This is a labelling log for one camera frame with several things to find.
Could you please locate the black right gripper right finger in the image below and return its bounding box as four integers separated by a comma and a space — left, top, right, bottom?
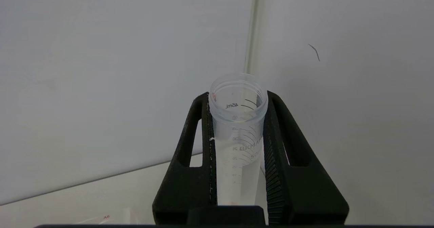
262, 90, 350, 226

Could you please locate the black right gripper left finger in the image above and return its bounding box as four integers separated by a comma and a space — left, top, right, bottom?
152, 92, 218, 226

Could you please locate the test tube with red pigment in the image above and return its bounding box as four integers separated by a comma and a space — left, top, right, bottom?
208, 73, 269, 207

